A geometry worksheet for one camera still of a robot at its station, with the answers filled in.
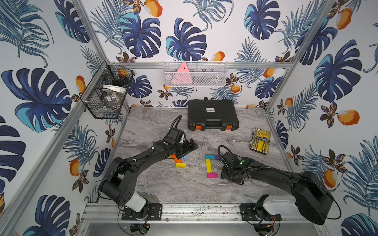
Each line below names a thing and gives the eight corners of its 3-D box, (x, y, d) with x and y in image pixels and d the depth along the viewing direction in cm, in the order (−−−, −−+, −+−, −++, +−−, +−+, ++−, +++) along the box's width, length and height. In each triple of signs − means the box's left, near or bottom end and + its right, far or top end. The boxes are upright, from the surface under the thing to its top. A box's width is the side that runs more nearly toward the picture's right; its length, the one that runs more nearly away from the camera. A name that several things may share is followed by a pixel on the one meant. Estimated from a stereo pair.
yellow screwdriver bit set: (248, 149, 100) (249, 146, 97) (253, 130, 111) (255, 126, 107) (265, 155, 97) (267, 153, 94) (269, 135, 107) (271, 132, 104)
